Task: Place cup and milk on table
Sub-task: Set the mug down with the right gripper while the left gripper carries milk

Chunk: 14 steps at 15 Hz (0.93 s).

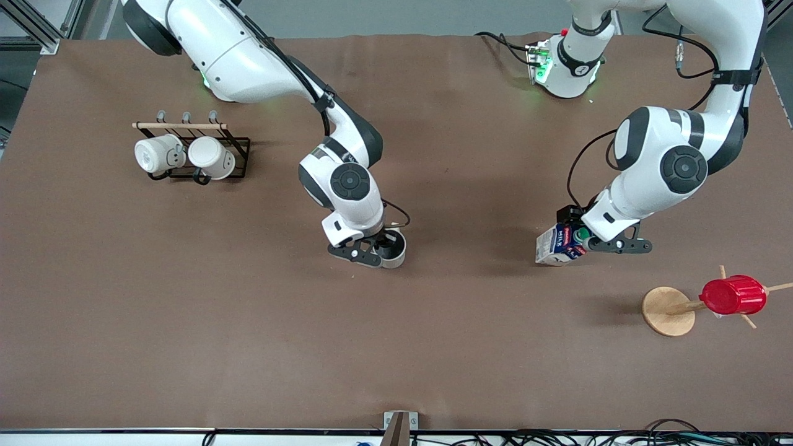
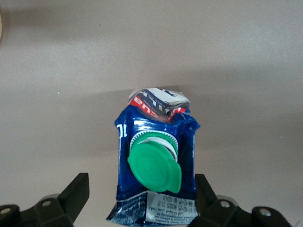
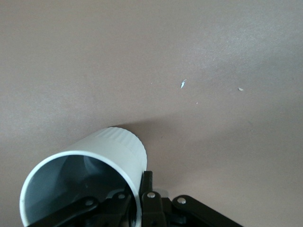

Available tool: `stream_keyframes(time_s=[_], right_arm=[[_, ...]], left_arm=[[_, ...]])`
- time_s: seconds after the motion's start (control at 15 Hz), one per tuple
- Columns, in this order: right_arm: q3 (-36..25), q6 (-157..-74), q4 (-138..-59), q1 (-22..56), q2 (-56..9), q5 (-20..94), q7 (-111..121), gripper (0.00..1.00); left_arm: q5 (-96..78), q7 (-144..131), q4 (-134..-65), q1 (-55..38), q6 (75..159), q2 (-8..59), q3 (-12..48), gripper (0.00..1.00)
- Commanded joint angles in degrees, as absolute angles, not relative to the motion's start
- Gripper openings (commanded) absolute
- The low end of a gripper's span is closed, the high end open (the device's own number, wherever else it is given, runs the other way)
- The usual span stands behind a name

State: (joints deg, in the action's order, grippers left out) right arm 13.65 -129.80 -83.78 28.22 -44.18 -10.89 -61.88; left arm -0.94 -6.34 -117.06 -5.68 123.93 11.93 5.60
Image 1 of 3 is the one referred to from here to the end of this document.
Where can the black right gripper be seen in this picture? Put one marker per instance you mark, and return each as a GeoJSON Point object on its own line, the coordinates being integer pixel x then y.
{"type": "Point", "coordinates": [388, 241]}

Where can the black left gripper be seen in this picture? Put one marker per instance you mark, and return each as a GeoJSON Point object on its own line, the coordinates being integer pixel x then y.
{"type": "Point", "coordinates": [568, 216]}

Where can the beige mug with grey inside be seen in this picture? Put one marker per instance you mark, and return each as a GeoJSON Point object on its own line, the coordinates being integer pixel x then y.
{"type": "Point", "coordinates": [400, 260]}

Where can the blue white milk carton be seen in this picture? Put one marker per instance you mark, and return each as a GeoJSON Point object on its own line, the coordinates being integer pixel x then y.
{"type": "Point", "coordinates": [548, 248]}

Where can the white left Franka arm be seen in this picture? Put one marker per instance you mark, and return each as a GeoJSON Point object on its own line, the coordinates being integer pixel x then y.
{"type": "Point", "coordinates": [657, 167]}

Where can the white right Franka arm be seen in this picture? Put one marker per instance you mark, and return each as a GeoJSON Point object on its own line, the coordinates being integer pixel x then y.
{"type": "Point", "coordinates": [248, 62]}

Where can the red ribbed plastic cup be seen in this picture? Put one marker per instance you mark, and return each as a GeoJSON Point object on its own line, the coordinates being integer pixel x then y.
{"type": "Point", "coordinates": [734, 296]}

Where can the wooden mug tree stand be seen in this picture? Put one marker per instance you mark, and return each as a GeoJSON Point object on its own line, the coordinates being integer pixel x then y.
{"type": "Point", "coordinates": [666, 313]}

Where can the plain white mug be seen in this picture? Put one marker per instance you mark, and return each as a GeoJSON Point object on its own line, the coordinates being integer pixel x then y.
{"type": "Point", "coordinates": [210, 158]}

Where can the white mug with round print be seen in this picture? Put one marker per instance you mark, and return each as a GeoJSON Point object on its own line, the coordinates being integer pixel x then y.
{"type": "Point", "coordinates": [155, 155]}

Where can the grey metal bracket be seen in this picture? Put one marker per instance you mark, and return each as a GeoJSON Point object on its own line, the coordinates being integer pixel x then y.
{"type": "Point", "coordinates": [414, 420]}

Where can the brown wooden post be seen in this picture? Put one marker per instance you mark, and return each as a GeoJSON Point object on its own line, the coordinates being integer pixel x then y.
{"type": "Point", "coordinates": [396, 430]}

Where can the aluminium frame profile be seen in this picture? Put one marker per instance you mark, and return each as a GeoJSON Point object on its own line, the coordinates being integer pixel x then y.
{"type": "Point", "coordinates": [782, 9]}
{"type": "Point", "coordinates": [37, 28]}

